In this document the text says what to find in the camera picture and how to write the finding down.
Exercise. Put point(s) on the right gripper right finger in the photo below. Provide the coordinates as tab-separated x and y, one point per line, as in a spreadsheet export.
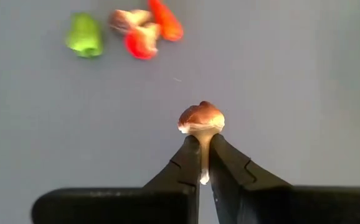
276	205

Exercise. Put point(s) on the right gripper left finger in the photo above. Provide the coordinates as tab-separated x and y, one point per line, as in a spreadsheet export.
121	205

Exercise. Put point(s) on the brown-capped toy mushroom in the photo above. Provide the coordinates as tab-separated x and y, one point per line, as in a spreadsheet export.
125	20
201	116

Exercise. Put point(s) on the red-capped toy mushroom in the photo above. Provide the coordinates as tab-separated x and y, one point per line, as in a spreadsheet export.
141	45

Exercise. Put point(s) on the green toy pepper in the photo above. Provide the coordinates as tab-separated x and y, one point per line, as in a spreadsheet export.
85	37

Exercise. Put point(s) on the orange-red toy chili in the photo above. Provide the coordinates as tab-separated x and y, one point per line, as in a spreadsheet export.
167	25

